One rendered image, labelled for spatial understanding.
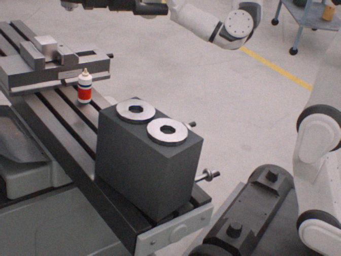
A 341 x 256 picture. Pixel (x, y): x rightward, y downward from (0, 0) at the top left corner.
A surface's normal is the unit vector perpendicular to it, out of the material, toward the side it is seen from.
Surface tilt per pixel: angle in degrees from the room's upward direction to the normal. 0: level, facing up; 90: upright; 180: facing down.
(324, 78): 90
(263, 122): 0
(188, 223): 90
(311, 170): 115
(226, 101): 0
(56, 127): 0
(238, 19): 49
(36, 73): 90
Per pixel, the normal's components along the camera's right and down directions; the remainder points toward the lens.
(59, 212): 0.60, 0.52
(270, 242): 0.15, -0.82
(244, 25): 0.02, -0.12
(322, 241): -0.52, 0.41
